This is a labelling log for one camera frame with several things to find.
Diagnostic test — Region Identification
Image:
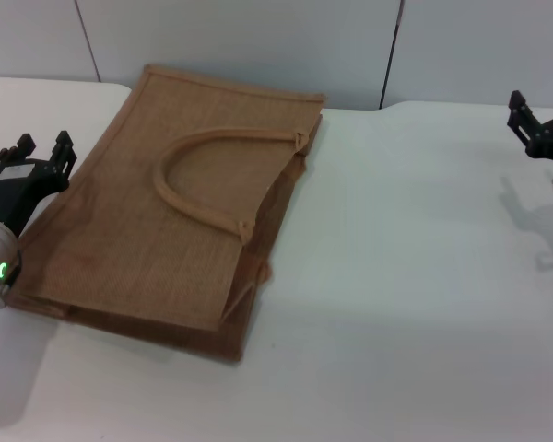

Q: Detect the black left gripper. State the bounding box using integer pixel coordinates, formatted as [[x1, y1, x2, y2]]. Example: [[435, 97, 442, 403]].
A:
[[0, 130, 78, 237]]

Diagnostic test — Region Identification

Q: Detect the brown jute handbag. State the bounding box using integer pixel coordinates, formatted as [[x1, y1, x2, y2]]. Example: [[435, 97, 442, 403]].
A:
[[6, 64, 327, 365]]

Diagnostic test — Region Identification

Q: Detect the left wrist cable with plug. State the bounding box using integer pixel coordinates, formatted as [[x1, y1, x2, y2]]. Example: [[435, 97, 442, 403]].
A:
[[0, 248, 24, 308]]

